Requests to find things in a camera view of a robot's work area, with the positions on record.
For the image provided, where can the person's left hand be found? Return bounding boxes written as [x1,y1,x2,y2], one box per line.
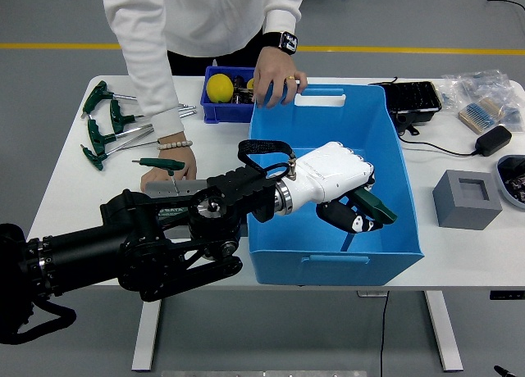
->
[253,45,308,109]

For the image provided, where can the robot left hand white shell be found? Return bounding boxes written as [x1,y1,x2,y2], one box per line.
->
[286,141,386,234]

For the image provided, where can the person's right hand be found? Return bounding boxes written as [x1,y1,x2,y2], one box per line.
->
[140,146,199,193]

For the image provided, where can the metal hex key stand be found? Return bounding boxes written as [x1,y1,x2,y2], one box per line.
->
[145,179,249,242]

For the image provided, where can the large light blue plastic box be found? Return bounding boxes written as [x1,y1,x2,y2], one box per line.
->
[247,84,425,287]

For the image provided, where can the large green T-handle hex key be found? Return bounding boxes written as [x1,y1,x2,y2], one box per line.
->
[340,187,399,253]

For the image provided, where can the black wristwatch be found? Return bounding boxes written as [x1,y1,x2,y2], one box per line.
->
[261,30,299,57]

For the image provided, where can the black roll in bin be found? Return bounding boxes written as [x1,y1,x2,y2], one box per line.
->
[232,75,253,106]

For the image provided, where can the yellow ball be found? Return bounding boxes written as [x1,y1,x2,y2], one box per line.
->
[206,73,235,104]

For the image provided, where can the small dark blue parts bin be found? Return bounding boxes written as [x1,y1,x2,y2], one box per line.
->
[200,66,258,124]

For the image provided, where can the white table leg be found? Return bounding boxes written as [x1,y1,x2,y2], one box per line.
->
[424,290,464,372]
[130,289,164,372]

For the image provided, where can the black table control panel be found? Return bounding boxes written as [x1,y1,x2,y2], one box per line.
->
[490,289,525,301]

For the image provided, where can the person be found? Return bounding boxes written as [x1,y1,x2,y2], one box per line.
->
[100,0,304,77]

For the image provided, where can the black plastic tray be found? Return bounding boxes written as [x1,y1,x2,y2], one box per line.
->
[368,80,444,126]

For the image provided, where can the grey cube with square recess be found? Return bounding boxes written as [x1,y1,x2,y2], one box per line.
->
[432,170,504,231]

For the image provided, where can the blue resistor strip pack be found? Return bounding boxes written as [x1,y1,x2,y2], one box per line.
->
[458,97,506,134]

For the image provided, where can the black power adapter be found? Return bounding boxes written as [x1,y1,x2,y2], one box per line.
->
[474,125,514,157]

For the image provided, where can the grey bowl with small parts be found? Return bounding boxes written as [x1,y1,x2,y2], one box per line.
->
[495,155,525,208]

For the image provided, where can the clear plastic bags with parts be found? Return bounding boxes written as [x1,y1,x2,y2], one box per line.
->
[441,69,525,136]

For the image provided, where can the white beaded bracelet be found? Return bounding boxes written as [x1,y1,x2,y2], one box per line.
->
[157,139,194,151]

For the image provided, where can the thick-shaft green T-handle hex key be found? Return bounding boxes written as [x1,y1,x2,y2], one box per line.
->
[87,111,198,147]

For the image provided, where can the black hanging cable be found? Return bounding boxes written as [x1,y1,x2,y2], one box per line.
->
[377,290,390,377]

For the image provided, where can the black adapter cable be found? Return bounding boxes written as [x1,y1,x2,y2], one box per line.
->
[396,122,480,157]

